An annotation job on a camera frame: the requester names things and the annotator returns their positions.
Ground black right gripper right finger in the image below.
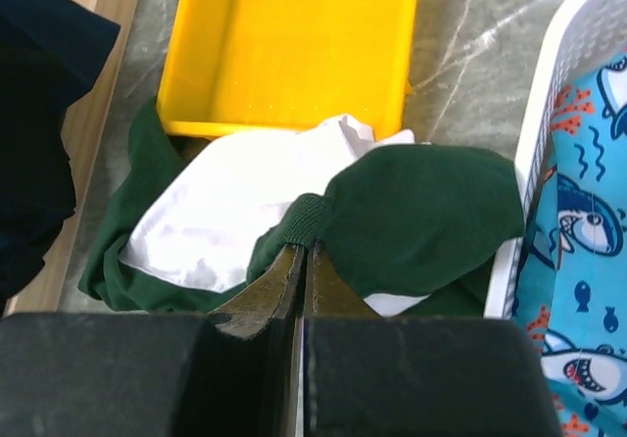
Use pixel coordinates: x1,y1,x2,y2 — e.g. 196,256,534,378
303,246,562,436

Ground dark navy t shirt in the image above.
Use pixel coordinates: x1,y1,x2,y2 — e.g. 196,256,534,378
1,0,121,108

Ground yellow plastic tray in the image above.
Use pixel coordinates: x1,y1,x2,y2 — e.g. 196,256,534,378
156,0,417,139

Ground blue shark print cloth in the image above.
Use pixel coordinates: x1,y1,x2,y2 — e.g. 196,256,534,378
512,54,626,436

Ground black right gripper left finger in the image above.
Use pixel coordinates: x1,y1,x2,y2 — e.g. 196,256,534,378
1,247,305,436

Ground black daisy t shirt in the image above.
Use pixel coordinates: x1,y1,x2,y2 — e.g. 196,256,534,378
1,48,76,305

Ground green and white t shirt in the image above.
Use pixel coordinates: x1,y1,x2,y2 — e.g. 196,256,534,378
78,102,524,316

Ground wooden clothes rack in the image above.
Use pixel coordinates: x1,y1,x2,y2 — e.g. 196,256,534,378
5,0,138,315

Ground white plastic basket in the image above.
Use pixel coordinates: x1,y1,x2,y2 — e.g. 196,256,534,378
484,0,626,321

